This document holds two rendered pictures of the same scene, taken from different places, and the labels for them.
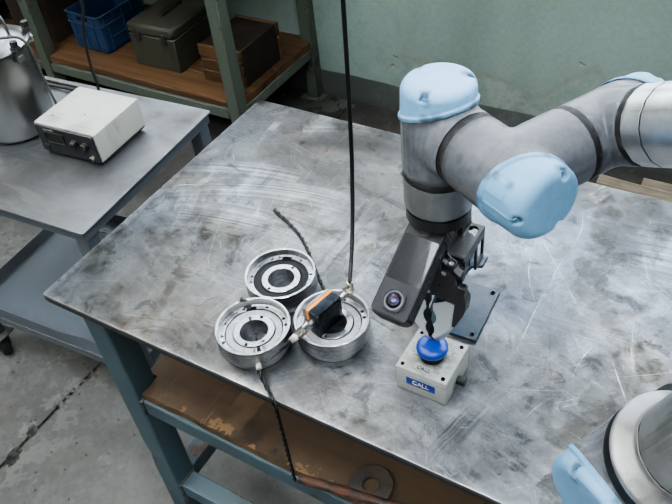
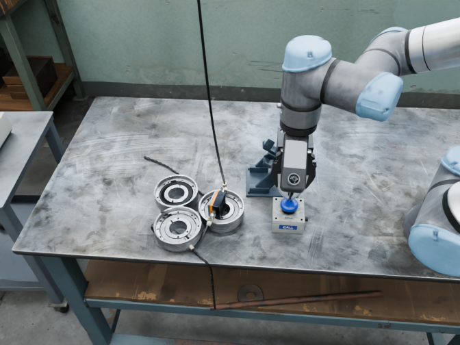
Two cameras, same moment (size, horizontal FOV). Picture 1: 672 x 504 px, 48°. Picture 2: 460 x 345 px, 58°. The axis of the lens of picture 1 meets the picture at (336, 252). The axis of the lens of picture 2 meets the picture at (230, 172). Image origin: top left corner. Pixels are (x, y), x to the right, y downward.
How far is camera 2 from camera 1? 0.35 m
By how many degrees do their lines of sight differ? 22
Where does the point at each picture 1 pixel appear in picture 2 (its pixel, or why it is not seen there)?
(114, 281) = (61, 226)
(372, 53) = (113, 66)
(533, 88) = (210, 70)
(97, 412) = (15, 324)
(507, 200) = (380, 100)
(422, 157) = (308, 90)
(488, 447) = (335, 248)
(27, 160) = not seen: outside the picture
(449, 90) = (321, 48)
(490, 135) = (353, 68)
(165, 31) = not seen: outside the picture
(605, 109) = (395, 46)
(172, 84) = not seen: outside the picture
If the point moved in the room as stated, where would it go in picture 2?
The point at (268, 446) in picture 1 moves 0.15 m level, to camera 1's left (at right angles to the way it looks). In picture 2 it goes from (181, 297) to (128, 325)
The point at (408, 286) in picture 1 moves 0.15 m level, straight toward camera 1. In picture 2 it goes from (298, 169) to (346, 228)
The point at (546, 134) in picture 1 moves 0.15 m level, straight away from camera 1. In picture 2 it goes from (379, 63) to (343, 22)
